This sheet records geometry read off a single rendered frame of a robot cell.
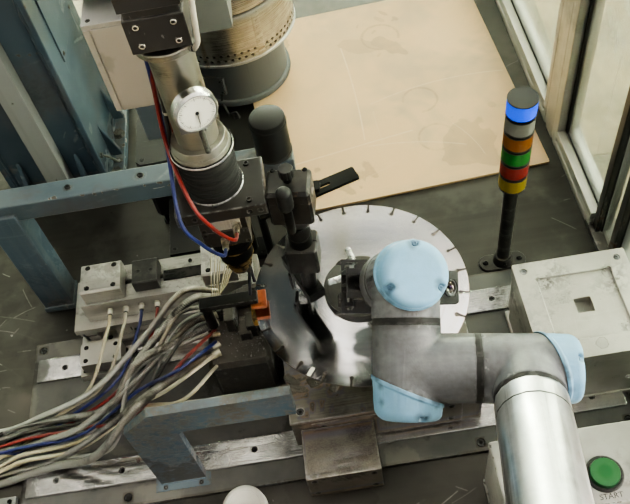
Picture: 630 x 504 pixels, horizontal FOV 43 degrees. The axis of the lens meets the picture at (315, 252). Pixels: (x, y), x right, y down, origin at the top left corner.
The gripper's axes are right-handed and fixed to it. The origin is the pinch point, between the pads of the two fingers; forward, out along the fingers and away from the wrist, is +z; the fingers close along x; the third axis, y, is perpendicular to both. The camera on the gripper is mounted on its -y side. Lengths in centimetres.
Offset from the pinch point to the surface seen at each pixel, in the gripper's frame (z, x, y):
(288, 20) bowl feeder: 44, -59, 10
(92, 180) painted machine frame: 14, -19, 44
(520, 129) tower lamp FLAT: -6.4, -23.3, -20.2
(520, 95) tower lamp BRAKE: -8.7, -27.7, -19.5
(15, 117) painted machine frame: 32, -34, 61
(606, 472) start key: -11.5, 24.6, -28.6
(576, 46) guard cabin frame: 15, -44, -39
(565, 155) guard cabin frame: 30, -29, -43
